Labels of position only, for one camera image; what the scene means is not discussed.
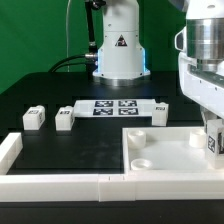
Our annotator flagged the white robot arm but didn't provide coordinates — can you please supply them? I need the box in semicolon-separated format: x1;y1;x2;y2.
93;0;224;119

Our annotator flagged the white square tabletop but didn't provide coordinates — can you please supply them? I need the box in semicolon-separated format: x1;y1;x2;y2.
122;127;219;173

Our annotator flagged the white obstacle fence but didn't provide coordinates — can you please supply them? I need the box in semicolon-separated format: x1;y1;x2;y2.
0;133;224;202

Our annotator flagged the grey thin cable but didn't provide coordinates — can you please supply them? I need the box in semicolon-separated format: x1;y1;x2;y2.
65;0;73;73

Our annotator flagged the white marker base plate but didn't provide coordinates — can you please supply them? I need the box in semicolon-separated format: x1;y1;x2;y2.
74;99;156;117

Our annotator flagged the black cable post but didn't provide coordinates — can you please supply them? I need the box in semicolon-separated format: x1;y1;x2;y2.
83;0;107;73

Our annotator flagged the black cable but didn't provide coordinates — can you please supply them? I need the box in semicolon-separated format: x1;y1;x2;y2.
48;53;98;73

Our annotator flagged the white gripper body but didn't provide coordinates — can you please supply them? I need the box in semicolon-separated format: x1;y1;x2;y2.
174;26;224;123

